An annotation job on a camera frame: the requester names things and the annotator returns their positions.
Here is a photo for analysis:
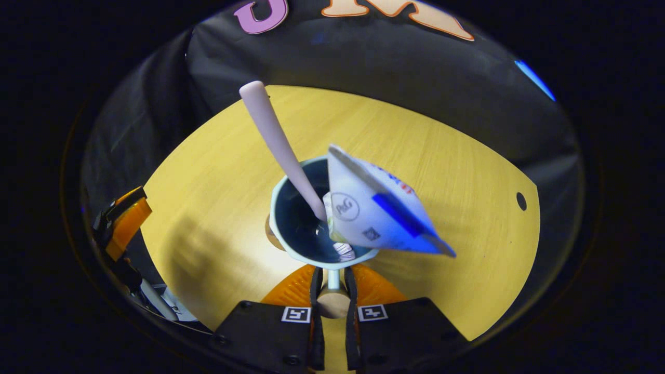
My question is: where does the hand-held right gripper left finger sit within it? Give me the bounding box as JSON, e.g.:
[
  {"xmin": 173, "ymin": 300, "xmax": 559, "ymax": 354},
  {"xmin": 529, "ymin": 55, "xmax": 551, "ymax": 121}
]
[{"xmin": 210, "ymin": 264, "xmax": 325, "ymax": 372}]

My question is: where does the light blue cup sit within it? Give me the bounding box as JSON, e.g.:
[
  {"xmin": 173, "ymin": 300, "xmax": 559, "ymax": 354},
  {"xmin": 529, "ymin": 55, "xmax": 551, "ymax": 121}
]
[{"xmin": 269, "ymin": 156, "xmax": 380, "ymax": 318}]

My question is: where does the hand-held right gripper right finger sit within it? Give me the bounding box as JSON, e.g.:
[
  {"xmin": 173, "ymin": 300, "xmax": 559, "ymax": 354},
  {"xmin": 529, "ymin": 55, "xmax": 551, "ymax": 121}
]
[{"xmin": 344, "ymin": 264, "xmax": 471, "ymax": 372}]

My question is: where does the white toothpaste tube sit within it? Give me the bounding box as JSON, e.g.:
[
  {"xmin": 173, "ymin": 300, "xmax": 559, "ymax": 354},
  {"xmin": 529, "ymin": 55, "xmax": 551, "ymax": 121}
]
[{"xmin": 323, "ymin": 144, "xmax": 457, "ymax": 262}]

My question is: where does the round cork coaster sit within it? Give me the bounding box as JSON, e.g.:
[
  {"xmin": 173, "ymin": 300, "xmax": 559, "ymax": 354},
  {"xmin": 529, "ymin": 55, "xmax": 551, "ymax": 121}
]
[{"xmin": 265, "ymin": 215, "xmax": 286, "ymax": 252}]

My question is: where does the pink toothbrush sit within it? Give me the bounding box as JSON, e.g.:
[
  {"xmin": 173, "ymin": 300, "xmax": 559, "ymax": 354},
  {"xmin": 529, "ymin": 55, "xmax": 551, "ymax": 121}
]
[{"xmin": 239, "ymin": 81, "xmax": 328, "ymax": 223}]

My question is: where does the black backdrop cloth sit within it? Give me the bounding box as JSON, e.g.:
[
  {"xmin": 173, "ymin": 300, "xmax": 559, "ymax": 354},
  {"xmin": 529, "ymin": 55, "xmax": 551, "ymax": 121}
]
[{"xmin": 81, "ymin": 0, "xmax": 585, "ymax": 333}]

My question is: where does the wooden desktop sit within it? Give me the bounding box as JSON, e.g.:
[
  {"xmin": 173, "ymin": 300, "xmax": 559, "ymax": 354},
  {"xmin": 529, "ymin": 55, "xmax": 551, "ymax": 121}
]
[{"xmin": 140, "ymin": 85, "xmax": 541, "ymax": 373}]

